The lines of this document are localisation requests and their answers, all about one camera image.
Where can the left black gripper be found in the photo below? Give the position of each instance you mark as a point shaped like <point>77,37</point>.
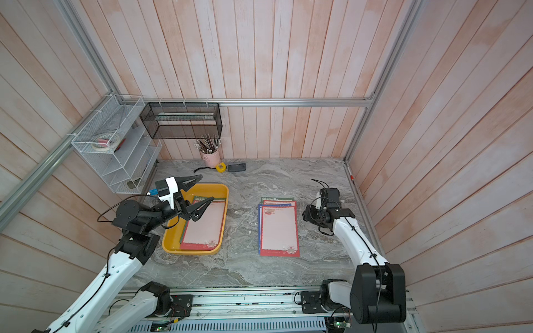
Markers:
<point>184,210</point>

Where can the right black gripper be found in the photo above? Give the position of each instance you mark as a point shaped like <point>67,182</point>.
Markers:
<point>309,214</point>

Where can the red bordered stationery paper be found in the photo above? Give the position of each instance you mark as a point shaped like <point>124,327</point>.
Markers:
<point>279,231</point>
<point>279,203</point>
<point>204,234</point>

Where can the green bordered stationery paper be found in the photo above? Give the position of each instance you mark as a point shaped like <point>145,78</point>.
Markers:
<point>202,198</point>
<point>276,199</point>

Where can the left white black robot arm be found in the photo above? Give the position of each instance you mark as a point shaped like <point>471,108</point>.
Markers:
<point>137,244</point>

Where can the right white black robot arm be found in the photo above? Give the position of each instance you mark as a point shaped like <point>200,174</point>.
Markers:
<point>377,293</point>

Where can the pink pencil cup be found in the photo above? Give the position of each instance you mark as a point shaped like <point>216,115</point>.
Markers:
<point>212,159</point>

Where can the yellow tape measure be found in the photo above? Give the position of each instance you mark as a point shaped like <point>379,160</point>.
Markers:
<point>221,167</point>

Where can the pencils bundle in cup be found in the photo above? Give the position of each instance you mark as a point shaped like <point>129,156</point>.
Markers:
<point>207,144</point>

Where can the tape roll on shelf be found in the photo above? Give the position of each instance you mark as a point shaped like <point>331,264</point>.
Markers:
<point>107,142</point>

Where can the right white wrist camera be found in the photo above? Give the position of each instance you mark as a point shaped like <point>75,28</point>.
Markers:
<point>318,201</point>

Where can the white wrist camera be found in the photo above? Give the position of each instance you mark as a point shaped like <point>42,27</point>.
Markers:
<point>165,191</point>
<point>318,201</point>

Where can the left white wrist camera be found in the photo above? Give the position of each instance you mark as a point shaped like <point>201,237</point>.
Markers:
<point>165,191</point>

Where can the black mesh wall basket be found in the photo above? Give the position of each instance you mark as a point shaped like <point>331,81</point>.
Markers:
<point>182,120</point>

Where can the white wire shelf rack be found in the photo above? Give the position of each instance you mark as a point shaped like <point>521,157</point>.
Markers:
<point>127,170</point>

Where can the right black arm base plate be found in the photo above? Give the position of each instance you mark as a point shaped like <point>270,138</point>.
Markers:
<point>318,302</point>

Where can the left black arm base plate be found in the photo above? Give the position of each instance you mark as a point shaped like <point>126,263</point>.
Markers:
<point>179,306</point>

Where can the aluminium front rail frame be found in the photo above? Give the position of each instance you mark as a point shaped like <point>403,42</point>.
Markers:
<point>246,309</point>

